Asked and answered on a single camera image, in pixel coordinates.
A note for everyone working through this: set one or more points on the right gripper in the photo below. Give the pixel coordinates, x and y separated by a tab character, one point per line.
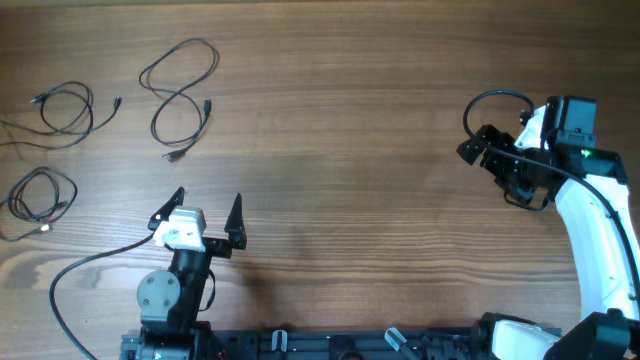
491	162

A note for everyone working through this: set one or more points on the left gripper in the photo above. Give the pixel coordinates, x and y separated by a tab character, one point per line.
221	247

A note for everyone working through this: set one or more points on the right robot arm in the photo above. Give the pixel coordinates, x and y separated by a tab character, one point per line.
556	151

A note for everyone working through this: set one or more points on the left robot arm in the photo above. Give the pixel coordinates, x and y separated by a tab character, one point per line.
170	300

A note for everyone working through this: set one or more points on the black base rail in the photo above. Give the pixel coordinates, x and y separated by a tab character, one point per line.
437	343

